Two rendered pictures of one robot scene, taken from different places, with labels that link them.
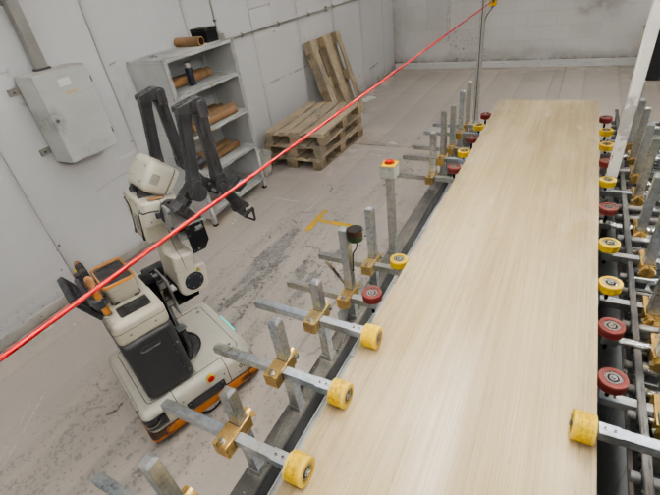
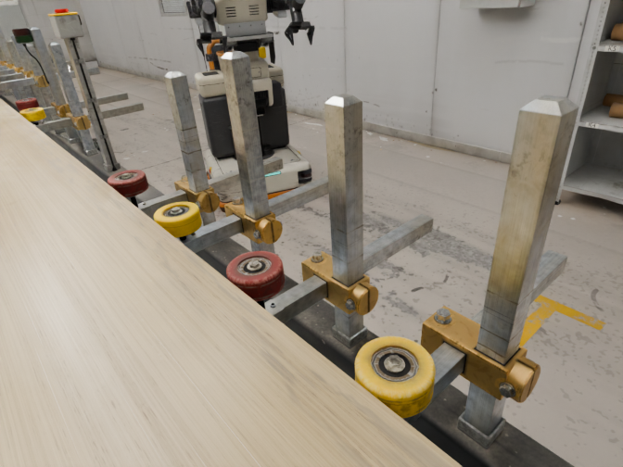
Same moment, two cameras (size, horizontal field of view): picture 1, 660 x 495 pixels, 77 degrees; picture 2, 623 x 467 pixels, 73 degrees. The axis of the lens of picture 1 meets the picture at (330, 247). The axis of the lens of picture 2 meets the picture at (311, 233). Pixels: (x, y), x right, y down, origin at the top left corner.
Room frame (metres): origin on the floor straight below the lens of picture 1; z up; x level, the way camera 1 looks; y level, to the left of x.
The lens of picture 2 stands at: (3.00, -1.53, 1.24)
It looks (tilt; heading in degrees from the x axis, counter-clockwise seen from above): 30 degrees down; 109
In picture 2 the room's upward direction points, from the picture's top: 4 degrees counter-clockwise
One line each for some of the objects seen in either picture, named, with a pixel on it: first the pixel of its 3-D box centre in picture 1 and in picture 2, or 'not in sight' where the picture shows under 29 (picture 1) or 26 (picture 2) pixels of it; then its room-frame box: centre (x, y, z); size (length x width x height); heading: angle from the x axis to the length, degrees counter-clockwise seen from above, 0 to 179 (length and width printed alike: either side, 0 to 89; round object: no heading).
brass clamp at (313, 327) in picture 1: (317, 315); (40, 80); (1.15, 0.08, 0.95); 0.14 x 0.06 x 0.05; 148
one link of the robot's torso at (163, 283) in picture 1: (176, 278); (260, 98); (1.91, 0.88, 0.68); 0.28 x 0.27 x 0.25; 37
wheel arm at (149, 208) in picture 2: (422, 177); (212, 187); (2.44, -0.66, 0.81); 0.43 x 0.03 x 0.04; 58
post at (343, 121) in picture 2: (452, 137); (347, 252); (2.87, -0.99, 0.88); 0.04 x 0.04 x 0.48; 58
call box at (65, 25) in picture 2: (389, 170); (66, 26); (1.82, -0.33, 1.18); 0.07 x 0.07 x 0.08; 58
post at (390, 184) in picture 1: (392, 216); (93, 107); (1.82, -0.33, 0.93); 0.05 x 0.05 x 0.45; 58
